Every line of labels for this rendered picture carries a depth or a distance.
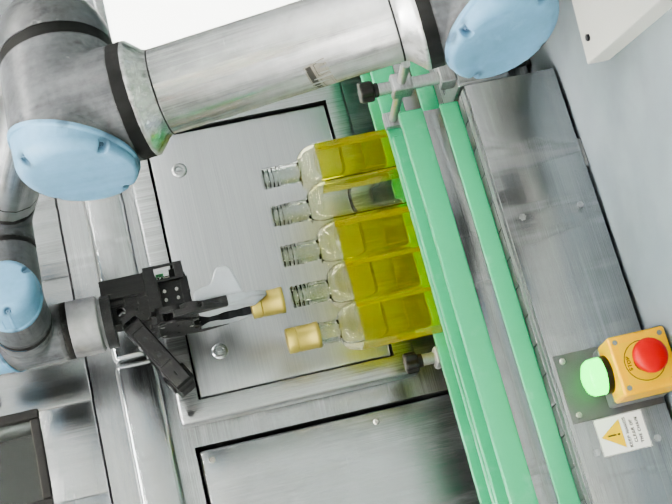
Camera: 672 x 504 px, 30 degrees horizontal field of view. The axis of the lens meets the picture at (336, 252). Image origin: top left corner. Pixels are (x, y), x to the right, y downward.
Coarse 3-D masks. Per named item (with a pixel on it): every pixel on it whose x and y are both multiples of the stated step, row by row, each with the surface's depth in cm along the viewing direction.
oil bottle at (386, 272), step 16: (368, 256) 166; (384, 256) 166; (400, 256) 166; (416, 256) 166; (336, 272) 165; (352, 272) 165; (368, 272) 165; (384, 272) 165; (400, 272) 165; (416, 272) 165; (336, 288) 164; (352, 288) 164; (368, 288) 164; (384, 288) 164; (400, 288) 165; (336, 304) 166
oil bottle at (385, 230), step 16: (400, 208) 168; (336, 224) 167; (352, 224) 167; (368, 224) 167; (384, 224) 167; (400, 224) 167; (320, 240) 167; (336, 240) 166; (352, 240) 166; (368, 240) 166; (384, 240) 166; (400, 240) 166; (416, 240) 167; (320, 256) 167; (336, 256) 166; (352, 256) 166
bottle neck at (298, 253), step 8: (312, 240) 168; (280, 248) 167; (288, 248) 167; (296, 248) 167; (304, 248) 167; (312, 248) 167; (288, 256) 166; (296, 256) 167; (304, 256) 167; (312, 256) 167; (288, 264) 167; (296, 264) 168
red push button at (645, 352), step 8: (640, 344) 140; (648, 344) 140; (656, 344) 140; (632, 352) 140; (640, 352) 139; (648, 352) 139; (656, 352) 139; (664, 352) 140; (640, 360) 139; (648, 360) 139; (656, 360) 139; (664, 360) 139; (640, 368) 139; (648, 368) 139; (656, 368) 139
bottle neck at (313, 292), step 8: (320, 280) 166; (296, 288) 165; (304, 288) 165; (312, 288) 165; (320, 288) 165; (296, 296) 165; (304, 296) 165; (312, 296) 165; (320, 296) 165; (328, 296) 166; (296, 304) 165; (304, 304) 165
